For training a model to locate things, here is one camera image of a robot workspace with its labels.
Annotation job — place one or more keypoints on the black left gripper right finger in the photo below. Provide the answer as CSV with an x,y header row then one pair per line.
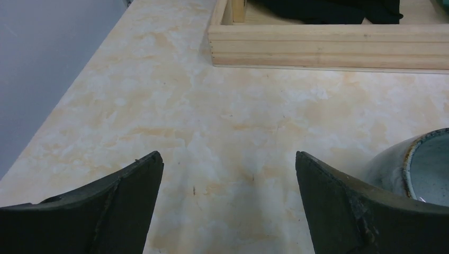
x,y
347,215

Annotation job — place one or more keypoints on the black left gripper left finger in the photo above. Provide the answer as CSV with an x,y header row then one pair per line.
x,y
110,215

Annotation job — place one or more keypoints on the grey-blue ceramic mug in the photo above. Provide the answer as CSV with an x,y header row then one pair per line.
x,y
416,168

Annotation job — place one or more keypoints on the black t-shirt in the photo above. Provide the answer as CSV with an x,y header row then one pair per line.
x,y
336,11

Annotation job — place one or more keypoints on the wooden clothes rack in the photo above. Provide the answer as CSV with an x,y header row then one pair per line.
x,y
242,34

